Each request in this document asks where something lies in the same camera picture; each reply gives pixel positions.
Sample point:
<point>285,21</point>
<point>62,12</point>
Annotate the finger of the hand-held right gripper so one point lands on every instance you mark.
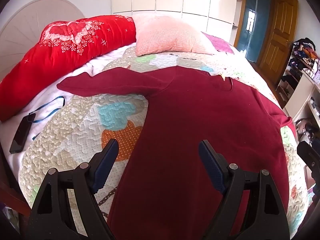
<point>308,155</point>

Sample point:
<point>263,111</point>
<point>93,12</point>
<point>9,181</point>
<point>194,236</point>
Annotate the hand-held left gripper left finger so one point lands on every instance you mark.
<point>105,170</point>

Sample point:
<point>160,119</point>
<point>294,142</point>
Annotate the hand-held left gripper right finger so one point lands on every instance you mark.
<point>212,167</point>

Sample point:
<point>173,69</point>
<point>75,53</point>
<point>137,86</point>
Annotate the dark red sweater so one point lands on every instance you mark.
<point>187,117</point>

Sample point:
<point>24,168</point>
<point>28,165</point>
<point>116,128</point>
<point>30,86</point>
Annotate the pile of clothes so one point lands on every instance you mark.
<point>303,130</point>

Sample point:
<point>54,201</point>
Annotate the open shelf with clothes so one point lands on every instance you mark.
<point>297,62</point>

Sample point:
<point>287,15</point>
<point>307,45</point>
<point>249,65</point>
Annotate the patchwork heart quilt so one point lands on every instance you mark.
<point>75,135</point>

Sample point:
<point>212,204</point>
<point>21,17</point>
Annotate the white desk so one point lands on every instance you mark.
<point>302,95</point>

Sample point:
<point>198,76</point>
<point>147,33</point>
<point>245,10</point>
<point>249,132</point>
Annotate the black smartphone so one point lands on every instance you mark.
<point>21,135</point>

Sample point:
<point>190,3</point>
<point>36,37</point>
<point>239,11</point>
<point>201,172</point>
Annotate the white bed sheet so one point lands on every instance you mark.
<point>37,100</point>

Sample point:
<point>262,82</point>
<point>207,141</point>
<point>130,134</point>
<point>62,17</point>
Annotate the wooden door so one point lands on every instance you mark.
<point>277,40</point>

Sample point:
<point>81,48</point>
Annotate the red floral comforter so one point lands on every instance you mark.
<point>50,60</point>

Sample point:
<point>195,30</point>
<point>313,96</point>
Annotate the pink ribbed pillow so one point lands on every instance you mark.
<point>165,35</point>

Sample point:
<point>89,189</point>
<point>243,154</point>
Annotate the blue glass door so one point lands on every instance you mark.
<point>252,22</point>

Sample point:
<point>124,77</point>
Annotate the white round headboard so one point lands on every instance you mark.
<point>25,17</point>

